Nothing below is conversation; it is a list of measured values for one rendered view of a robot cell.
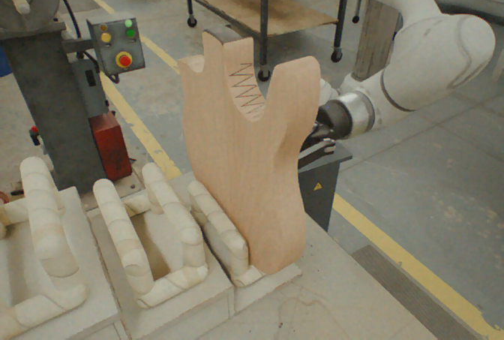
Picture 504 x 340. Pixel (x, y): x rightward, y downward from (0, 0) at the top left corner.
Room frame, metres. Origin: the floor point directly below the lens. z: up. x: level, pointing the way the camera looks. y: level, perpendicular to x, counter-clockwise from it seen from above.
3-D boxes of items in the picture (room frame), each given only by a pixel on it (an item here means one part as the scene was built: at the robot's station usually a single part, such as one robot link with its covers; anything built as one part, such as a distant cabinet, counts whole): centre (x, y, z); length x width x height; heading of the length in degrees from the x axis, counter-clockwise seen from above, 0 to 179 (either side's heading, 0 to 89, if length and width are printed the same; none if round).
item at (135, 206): (0.47, 0.22, 1.04); 0.11 x 0.03 x 0.03; 123
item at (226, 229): (0.45, 0.07, 1.04); 0.20 x 0.03 x 0.03; 32
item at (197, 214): (0.53, 0.11, 0.99); 0.03 x 0.03 x 0.09
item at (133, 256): (0.37, 0.21, 1.12); 0.20 x 0.03 x 0.03; 32
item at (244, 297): (0.47, 0.04, 0.94); 0.27 x 0.15 x 0.01; 33
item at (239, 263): (0.38, 0.03, 0.99); 0.03 x 0.03 x 0.09
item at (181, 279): (0.31, 0.12, 1.04); 0.11 x 0.03 x 0.03; 123
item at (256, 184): (0.48, 0.03, 1.17); 0.35 x 0.04 x 0.40; 32
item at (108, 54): (1.40, 0.58, 0.99); 0.24 x 0.21 x 0.26; 33
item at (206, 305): (0.39, 0.17, 0.98); 0.27 x 0.16 x 0.09; 33
